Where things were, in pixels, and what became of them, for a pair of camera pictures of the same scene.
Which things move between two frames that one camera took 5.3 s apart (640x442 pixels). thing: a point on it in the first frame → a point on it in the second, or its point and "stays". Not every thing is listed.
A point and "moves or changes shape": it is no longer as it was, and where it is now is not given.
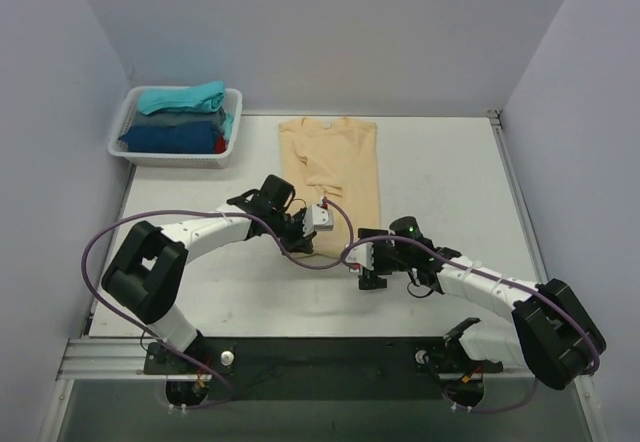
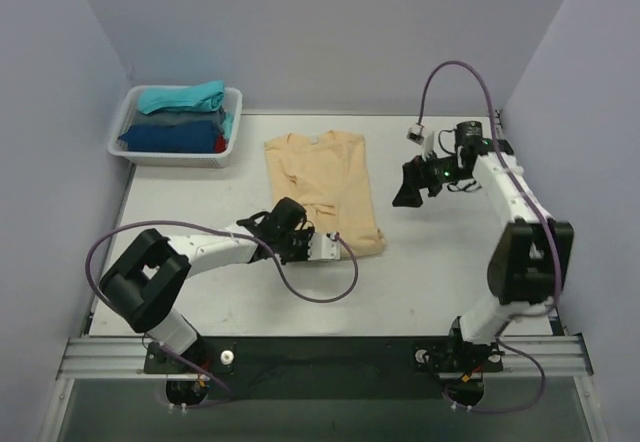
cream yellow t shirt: x=337 y=160 moves or changes shape
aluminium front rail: x=124 y=358 stays
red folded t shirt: x=221 y=145 stays
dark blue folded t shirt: x=171 y=137 stays
